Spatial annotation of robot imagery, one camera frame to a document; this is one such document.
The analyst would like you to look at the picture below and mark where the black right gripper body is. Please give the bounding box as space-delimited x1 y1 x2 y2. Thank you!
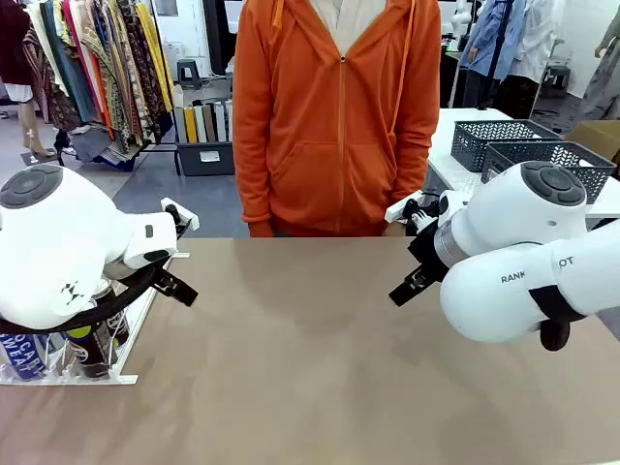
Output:
408 223 450 287

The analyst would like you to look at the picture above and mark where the brown cardboard box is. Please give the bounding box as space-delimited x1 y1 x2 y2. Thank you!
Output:
565 119 620 164

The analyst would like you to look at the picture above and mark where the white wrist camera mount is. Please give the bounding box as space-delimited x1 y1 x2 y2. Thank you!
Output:
385 190 442 229
159 197 201 239

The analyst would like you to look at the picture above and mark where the person in orange hoodie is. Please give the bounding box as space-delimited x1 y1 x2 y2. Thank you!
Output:
232 0 443 238

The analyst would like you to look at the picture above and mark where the yellow board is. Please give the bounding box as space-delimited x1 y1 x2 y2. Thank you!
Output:
183 107 199 144

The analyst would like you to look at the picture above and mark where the person's left forearm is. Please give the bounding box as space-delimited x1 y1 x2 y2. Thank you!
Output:
396 144 440 204

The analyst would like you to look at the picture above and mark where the black Pepsi can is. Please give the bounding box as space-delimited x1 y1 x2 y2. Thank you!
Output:
91 280 131 348
66 323 120 383

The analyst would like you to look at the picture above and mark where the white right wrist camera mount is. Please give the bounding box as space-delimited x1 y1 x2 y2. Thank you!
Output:
385 190 442 229

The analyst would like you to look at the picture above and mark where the white can dispenser rack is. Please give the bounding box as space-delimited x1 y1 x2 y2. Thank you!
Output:
0 251 191 388

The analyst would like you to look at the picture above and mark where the mannequin with blue shirt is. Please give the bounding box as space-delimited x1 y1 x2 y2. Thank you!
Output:
459 0 525 110

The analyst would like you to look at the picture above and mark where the brown board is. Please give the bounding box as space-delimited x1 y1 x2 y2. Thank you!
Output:
201 104 217 143

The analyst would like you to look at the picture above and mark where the black stand pole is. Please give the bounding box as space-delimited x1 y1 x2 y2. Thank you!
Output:
477 0 515 111

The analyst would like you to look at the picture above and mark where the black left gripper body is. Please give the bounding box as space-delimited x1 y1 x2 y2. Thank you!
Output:
140 260 171 292

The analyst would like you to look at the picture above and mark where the person's right forearm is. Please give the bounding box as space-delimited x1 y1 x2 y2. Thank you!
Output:
239 159 276 238

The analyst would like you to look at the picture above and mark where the grey cloth pile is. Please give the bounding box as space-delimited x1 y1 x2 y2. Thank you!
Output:
67 124 118 164

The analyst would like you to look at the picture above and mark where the mannequin with maroon garment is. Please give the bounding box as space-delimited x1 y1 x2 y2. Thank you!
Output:
0 0 57 161

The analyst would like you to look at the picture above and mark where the grey storage bin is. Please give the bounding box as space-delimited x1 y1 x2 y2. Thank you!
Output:
174 139 235 177

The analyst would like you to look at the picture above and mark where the yellow hanging garment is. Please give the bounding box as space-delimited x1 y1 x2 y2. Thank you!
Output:
137 2 174 114

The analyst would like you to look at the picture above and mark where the dark patterned hanging garment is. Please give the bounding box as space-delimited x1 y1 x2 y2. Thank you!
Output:
114 0 162 142

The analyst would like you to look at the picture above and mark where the mannequin with white shirt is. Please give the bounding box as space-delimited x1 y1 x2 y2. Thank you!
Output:
498 0 566 117

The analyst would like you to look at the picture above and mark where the teal hanging garment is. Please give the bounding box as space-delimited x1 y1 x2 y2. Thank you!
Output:
41 0 97 123

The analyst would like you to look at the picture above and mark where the grey plastic stool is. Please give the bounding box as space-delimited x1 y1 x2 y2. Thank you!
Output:
544 65 572 91

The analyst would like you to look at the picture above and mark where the black clothes rack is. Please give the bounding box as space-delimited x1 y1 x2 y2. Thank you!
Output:
55 0 183 176

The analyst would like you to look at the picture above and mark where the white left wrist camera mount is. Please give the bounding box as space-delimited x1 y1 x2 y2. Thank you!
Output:
159 197 201 239

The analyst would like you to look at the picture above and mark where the grey step stool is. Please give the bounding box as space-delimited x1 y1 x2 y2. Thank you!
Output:
176 58 202 91

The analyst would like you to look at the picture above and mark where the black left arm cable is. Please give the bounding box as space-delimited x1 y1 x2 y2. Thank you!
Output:
0 263 164 335

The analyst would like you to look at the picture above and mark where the white side table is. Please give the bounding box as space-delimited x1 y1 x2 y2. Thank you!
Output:
425 107 620 219

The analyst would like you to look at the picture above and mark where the mannequin with grey dress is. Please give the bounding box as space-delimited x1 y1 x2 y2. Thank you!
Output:
578 9 620 122

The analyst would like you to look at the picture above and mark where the blue Pocari Sweat can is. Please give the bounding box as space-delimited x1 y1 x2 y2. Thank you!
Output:
0 328 50 384

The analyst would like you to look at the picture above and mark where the grey plastic lattice basket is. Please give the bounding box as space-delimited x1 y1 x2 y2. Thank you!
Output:
480 140 618 204
450 119 563 173

